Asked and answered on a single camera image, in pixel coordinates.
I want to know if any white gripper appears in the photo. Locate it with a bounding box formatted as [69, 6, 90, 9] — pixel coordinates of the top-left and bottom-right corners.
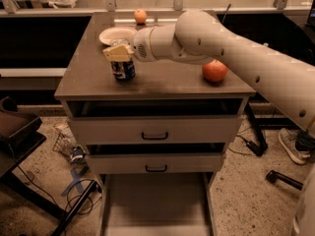
[102, 25, 179, 62]

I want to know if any pepsi can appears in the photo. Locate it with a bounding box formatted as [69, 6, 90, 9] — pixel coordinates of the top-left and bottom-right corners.
[110, 38, 137, 83]

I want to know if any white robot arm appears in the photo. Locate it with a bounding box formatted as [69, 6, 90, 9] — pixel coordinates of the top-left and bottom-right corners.
[99, 10, 315, 137]

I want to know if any grey drawer cabinet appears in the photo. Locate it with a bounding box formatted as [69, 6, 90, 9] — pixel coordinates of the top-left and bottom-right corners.
[54, 11, 257, 236]

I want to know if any open bottom drawer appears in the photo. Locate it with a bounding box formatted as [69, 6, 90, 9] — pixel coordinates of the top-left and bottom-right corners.
[96, 173, 217, 236]

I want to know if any orange fruit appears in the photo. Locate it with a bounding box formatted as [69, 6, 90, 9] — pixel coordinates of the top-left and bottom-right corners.
[134, 9, 147, 25]

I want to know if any red apple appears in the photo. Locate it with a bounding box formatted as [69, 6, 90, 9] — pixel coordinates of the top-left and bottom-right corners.
[202, 60, 228, 83]

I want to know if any blue tape cross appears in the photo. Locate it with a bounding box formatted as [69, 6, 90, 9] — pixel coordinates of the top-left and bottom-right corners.
[61, 166, 89, 197]

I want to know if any dark chair left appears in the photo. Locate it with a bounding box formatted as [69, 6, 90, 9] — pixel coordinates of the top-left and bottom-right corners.
[0, 97, 46, 177]

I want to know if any black table leg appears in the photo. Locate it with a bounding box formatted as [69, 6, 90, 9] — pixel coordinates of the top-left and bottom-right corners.
[245, 103, 268, 150]

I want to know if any black power adapter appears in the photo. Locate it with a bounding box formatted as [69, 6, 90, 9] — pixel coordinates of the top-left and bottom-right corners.
[240, 136, 265, 156]

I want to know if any white sneaker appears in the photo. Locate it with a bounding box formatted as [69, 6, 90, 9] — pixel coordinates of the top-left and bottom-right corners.
[278, 128, 310, 165]

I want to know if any black chair leg right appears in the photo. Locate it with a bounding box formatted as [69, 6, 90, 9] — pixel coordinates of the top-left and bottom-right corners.
[266, 170, 303, 191]

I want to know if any person leg in jeans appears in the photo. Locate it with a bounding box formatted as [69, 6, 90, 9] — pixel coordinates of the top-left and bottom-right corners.
[295, 131, 315, 152]

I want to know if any top drawer with handle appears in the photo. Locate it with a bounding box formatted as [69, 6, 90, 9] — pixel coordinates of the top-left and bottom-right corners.
[68, 116, 242, 145]

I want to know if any drawer with handle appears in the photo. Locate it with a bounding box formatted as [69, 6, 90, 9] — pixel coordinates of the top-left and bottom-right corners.
[86, 153, 224, 174]
[68, 116, 242, 145]

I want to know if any wire basket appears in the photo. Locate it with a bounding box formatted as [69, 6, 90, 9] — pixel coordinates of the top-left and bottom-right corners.
[52, 133, 76, 157]

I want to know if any middle drawer with handle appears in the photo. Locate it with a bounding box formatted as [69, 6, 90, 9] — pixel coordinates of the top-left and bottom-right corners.
[86, 153, 224, 174]

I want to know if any black cable coil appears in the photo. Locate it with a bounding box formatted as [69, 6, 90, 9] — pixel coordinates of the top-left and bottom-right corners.
[64, 178, 103, 216]

